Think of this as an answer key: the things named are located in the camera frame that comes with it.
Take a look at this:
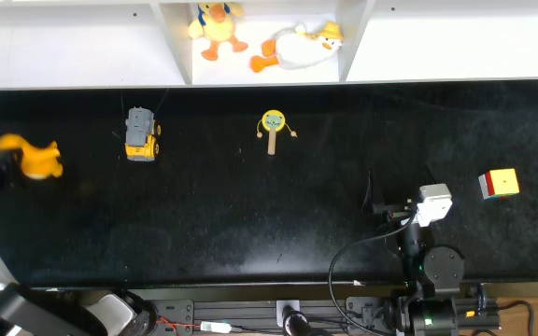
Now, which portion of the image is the yellow rattle drum toy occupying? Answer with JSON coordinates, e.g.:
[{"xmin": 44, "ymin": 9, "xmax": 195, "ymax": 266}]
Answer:
[{"xmin": 256, "ymin": 109, "xmax": 299, "ymax": 157}]

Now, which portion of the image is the white shelf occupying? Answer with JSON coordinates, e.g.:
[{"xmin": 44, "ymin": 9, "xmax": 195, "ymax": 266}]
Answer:
[{"xmin": 0, "ymin": 0, "xmax": 538, "ymax": 91}]

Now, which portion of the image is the mounting rail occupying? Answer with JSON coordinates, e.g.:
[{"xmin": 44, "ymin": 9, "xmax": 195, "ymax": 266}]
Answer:
[{"xmin": 151, "ymin": 297, "xmax": 502, "ymax": 336}]

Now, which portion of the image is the orange dinosaur figure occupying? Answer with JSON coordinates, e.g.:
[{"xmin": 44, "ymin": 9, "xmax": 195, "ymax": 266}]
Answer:
[{"xmin": 0, "ymin": 133, "xmax": 64, "ymax": 181}]

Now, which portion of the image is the yellow plush duck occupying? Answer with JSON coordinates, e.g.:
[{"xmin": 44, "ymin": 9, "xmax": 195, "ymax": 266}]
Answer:
[{"xmin": 187, "ymin": 2, "xmax": 249, "ymax": 63}]

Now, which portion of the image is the black cable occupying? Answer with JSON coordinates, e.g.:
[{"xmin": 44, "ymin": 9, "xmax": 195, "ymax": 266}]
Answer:
[{"xmin": 327, "ymin": 209, "xmax": 420, "ymax": 336}]

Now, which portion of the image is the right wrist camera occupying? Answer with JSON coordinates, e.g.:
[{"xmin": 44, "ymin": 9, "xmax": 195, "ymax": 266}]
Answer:
[{"xmin": 412, "ymin": 182, "xmax": 454, "ymax": 229}]

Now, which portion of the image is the grey and yellow toy truck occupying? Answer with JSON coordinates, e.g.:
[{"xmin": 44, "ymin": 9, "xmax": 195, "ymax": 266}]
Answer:
[{"xmin": 124, "ymin": 106, "xmax": 163, "ymax": 163}]

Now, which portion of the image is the many-coloured puzzle cube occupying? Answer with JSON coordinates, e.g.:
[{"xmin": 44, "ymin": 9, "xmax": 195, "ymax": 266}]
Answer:
[{"xmin": 477, "ymin": 167, "xmax": 521, "ymax": 202}]

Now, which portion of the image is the white plush duck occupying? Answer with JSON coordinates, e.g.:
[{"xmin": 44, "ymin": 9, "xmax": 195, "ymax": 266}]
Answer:
[{"xmin": 249, "ymin": 21, "xmax": 345, "ymax": 74}]

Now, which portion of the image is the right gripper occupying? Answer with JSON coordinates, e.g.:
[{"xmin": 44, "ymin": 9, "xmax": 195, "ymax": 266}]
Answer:
[{"xmin": 363, "ymin": 162, "xmax": 438, "ymax": 222}]

